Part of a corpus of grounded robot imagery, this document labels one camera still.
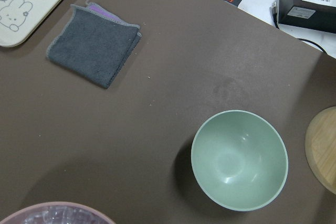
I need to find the pink bowl of ice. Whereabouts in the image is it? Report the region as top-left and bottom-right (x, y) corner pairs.
(1, 201), (114, 223)

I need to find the wooden mug tree stand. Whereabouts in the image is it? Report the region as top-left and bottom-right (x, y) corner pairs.
(305, 106), (335, 194)

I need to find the mint green bowl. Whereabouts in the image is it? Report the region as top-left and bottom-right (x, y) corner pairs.
(191, 110), (289, 211)

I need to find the black power adapter box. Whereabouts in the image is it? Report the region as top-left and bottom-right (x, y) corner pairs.
(278, 0), (335, 33)

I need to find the folded grey cloth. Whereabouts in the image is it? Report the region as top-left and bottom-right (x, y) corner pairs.
(47, 2), (142, 89)

